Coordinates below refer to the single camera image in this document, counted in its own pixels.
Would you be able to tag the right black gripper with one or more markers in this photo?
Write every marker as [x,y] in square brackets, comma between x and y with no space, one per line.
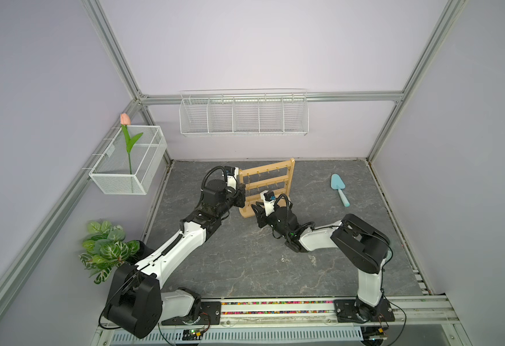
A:
[260,215]

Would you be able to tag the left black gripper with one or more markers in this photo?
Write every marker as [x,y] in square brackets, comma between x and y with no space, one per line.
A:
[239,194]

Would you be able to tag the wooden jewelry display stand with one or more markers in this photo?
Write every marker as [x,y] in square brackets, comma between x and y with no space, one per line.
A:
[276,177]

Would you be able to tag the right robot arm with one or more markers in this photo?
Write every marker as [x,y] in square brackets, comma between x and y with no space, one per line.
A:
[366,248]

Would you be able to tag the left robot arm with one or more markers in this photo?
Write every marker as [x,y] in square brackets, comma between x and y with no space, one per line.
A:
[136,302]

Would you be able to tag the small silver jewelry piece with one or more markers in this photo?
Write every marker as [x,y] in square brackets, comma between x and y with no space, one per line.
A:
[313,260]

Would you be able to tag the teal garden trowel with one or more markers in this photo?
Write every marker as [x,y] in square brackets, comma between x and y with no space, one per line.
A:
[338,185]

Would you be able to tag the black ceramic vase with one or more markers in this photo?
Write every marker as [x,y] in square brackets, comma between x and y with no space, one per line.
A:
[143,252]

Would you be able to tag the pink artificial tulip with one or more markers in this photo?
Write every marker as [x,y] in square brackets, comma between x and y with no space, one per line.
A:
[130,140]

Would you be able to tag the green leafy artificial plant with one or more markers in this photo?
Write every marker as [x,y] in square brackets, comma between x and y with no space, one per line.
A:
[106,248]

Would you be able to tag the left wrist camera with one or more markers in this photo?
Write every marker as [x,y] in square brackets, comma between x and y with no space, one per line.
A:
[232,174]

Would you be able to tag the white wire wall shelf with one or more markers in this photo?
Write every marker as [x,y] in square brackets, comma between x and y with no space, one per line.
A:
[244,112]

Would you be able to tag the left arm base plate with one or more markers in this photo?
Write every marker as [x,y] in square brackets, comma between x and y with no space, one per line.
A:
[206,313]

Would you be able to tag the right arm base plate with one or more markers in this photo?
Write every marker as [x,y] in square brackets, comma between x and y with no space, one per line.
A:
[356,311]

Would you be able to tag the white mesh wall basket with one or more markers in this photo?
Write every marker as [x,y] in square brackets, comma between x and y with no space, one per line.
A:
[111,171]

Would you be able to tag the white slotted cable duct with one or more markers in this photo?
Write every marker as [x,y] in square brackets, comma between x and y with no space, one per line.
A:
[261,336]

